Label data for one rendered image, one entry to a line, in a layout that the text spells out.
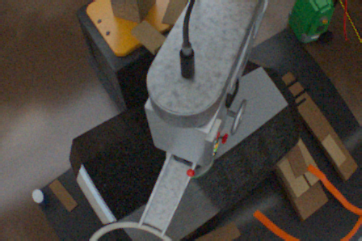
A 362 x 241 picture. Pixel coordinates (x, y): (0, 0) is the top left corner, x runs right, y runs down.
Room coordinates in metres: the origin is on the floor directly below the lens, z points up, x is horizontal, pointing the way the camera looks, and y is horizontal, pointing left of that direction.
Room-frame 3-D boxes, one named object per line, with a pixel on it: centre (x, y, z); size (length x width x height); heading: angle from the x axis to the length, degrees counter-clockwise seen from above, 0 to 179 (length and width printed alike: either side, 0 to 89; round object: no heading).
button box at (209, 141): (0.48, -0.10, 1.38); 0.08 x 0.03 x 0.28; 151
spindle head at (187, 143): (0.67, -0.07, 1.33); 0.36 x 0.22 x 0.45; 151
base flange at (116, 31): (1.50, 0.22, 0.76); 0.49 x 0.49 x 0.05; 31
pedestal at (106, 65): (1.50, 0.22, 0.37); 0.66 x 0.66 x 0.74; 31
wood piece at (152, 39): (1.26, 0.13, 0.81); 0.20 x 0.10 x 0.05; 39
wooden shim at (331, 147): (0.71, -1.09, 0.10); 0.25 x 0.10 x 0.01; 34
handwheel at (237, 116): (0.65, -0.19, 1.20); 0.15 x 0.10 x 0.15; 151
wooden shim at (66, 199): (0.58, 0.87, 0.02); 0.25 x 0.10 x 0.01; 40
